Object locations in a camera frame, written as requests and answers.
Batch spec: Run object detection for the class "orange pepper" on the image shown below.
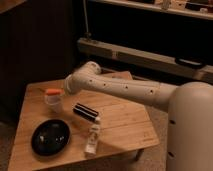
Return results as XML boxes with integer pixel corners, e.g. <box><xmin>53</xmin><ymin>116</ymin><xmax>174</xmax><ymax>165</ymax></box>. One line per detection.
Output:
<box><xmin>45</xmin><ymin>89</ymin><xmax>63</xmax><ymax>96</ymax></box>

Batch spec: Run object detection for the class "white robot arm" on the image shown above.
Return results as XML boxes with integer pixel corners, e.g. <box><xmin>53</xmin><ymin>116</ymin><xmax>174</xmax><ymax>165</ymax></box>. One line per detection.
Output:
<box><xmin>64</xmin><ymin>61</ymin><xmax>213</xmax><ymax>171</ymax></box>

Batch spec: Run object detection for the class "white ceramic cup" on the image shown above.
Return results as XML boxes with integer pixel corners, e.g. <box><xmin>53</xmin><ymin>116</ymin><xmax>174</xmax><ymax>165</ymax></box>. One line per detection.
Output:
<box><xmin>44</xmin><ymin>94</ymin><xmax>63</xmax><ymax>113</ymax></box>

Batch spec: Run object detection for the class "wooden table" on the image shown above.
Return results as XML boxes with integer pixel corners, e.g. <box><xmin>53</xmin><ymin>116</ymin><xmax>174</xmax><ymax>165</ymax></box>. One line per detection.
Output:
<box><xmin>8</xmin><ymin>80</ymin><xmax>159</xmax><ymax>171</ymax></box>

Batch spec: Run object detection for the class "white tube bottle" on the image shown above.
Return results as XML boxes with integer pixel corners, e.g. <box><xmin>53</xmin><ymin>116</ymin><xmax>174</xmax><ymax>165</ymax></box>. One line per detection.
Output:
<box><xmin>84</xmin><ymin>124</ymin><xmax>100</xmax><ymax>156</ymax></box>

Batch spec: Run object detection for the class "metal pole stand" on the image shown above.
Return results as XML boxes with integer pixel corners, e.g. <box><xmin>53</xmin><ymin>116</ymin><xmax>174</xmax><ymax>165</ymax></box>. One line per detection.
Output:
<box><xmin>82</xmin><ymin>0</ymin><xmax>92</xmax><ymax>41</ymax></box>

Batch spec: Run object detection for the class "long beige case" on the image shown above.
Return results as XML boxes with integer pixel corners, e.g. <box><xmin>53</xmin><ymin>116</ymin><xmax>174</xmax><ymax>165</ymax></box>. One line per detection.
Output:
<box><xmin>77</xmin><ymin>38</ymin><xmax>213</xmax><ymax>83</ymax></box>

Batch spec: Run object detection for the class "black bowl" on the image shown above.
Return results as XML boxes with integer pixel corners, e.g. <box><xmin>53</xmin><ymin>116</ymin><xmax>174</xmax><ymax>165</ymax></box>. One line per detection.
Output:
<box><xmin>31</xmin><ymin>119</ymin><xmax>70</xmax><ymax>156</ymax></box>

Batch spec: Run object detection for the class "wooden shelf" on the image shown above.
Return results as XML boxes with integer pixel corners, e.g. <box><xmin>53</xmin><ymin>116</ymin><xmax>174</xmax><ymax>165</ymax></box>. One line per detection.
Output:
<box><xmin>90</xmin><ymin>0</ymin><xmax>213</xmax><ymax>21</ymax></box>

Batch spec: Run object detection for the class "black case handle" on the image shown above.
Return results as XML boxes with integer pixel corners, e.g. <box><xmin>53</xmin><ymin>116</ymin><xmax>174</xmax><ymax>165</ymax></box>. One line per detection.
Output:
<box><xmin>175</xmin><ymin>58</ymin><xmax>206</xmax><ymax>69</ymax></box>

